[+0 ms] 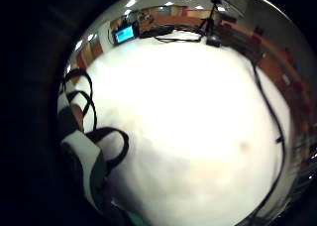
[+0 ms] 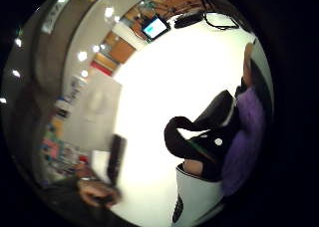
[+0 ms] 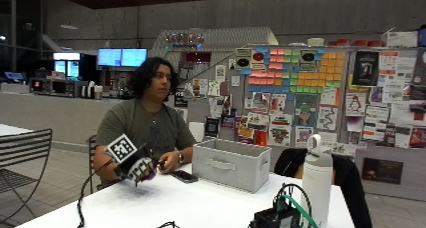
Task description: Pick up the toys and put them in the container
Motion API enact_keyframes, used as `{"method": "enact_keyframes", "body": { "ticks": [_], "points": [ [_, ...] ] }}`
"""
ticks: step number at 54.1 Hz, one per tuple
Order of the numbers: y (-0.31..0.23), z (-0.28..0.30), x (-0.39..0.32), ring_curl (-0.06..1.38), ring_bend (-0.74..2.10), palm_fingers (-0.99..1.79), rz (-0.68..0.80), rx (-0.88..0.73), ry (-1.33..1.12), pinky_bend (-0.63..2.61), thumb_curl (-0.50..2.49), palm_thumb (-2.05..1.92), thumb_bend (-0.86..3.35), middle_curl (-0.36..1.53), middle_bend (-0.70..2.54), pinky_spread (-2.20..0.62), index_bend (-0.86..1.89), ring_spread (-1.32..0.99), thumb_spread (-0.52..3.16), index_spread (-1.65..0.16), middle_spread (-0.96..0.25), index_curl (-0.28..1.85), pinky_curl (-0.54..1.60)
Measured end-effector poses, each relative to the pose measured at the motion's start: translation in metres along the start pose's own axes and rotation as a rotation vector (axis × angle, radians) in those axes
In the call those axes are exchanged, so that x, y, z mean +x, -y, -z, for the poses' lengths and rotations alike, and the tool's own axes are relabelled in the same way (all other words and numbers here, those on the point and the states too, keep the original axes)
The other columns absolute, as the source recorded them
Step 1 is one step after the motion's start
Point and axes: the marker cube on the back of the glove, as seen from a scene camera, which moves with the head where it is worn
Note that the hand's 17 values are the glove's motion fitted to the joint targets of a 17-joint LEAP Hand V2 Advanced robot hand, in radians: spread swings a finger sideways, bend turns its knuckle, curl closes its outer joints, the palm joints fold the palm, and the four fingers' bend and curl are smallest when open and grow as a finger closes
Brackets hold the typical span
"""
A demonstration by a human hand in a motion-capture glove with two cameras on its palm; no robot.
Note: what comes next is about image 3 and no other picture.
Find black smartphone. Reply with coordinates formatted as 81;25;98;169
167;169;199;184

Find white cube of black markers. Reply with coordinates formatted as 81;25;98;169
105;133;154;188

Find black chair behind person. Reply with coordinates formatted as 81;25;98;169
85;134;112;194

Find the person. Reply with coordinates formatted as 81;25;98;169
92;56;197;185

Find grey fabric storage box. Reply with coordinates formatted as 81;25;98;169
190;138;273;194

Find grey service counter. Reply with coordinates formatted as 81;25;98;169
0;91;128;146

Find black slatted metal chair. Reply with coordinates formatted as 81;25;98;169
0;128;53;224

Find black electronics box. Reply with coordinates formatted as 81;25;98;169
247;206;303;228

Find counter appliances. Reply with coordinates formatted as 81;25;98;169
28;76;104;99

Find pair of blue menu screens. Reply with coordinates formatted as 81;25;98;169
96;47;149;68

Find white bottle with grey lid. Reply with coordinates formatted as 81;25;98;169
299;133;334;228

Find lit drinks fridge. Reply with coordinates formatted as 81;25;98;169
52;52;82;81

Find green illustrated poster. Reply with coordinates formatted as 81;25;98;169
293;93;319;128

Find white staircase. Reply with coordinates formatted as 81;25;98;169
148;26;279;86

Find small blue screen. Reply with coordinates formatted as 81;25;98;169
2;71;26;81

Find black jacket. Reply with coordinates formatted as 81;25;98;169
273;147;374;228

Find patch of coloured sticky notes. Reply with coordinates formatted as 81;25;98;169
238;46;346;94

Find white penguin poster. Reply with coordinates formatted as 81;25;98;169
345;92;367;117

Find grey notice board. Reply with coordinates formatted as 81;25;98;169
225;44;426;202

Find white round container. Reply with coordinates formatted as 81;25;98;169
306;37;326;47

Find black poster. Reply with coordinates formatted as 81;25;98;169
351;50;380;87

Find row of red bowls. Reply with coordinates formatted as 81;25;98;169
327;38;386;48

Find white box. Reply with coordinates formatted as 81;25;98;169
384;31;419;49

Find black glove cable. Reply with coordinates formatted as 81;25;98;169
76;158;116;228

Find black looped cable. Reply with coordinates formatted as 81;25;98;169
273;182;313;219

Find green cable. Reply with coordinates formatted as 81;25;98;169
281;194;319;228

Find string of coloured lights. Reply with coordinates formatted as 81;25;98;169
163;32;206;50

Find black wall sign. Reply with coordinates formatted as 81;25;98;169
361;157;404;185

